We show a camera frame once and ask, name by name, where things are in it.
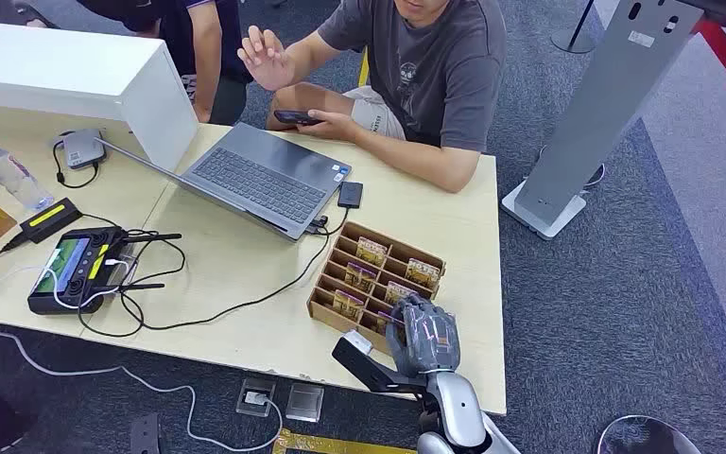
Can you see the square metal floor plate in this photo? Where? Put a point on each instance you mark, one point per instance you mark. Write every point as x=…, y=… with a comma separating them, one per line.
x=305, y=402

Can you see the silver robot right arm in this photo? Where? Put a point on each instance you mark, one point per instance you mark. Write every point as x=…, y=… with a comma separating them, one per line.
x=460, y=404

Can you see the person's right hand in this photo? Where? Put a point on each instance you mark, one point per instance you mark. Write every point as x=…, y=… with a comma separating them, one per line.
x=269, y=62

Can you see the black box with yellow label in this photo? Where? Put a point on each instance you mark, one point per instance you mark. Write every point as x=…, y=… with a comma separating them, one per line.
x=50, y=219

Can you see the black remote controller with screen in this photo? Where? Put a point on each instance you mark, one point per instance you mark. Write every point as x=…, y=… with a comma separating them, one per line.
x=65, y=275

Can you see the floor power socket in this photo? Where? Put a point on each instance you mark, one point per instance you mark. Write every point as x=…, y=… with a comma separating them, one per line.
x=255, y=398

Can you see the clear plastic water bottle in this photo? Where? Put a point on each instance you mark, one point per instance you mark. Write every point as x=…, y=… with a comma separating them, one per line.
x=12, y=178

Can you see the person's left hand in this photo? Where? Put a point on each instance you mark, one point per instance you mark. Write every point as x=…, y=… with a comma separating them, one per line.
x=335, y=128

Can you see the black smartphone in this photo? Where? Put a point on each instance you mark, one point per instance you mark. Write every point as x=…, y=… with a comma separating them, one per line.
x=294, y=117

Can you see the small black external drive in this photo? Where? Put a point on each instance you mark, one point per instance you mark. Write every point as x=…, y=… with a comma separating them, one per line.
x=350, y=194

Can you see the person's right forearm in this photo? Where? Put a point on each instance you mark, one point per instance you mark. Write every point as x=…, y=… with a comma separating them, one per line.
x=313, y=56

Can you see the round dark base with rim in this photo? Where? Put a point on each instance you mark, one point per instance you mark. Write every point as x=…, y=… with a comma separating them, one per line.
x=645, y=438

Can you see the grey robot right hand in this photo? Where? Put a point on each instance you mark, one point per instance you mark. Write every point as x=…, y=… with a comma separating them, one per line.
x=425, y=341

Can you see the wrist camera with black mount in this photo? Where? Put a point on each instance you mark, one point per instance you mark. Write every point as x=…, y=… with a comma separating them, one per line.
x=357, y=366

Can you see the white box shelf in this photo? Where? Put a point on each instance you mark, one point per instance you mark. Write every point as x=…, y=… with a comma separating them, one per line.
x=56, y=62

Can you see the grey open laptop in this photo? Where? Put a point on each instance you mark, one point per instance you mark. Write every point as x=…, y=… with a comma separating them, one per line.
x=263, y=182

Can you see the black stanchion post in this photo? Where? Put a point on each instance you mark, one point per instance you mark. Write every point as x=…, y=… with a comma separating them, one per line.
x=573, y=41

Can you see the person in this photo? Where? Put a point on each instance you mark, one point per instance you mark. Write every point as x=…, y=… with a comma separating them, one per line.
x=219, y=50
x=438, y=75

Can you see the person's left forearm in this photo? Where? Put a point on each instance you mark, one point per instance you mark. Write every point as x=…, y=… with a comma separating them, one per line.
x=419, y=160

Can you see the person's bare forearm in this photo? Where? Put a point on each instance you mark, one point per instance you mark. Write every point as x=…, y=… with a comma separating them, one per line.
x=205, y=56

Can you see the yellow floor tape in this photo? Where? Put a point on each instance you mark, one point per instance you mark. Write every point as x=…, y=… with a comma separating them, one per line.
x=338, y=446

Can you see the cardboard slotted card tray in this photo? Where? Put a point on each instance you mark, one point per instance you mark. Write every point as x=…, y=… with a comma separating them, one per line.
x=331, y=318

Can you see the silver kiosk stand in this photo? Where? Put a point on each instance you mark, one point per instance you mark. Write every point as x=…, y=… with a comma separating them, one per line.
x=601, y=94

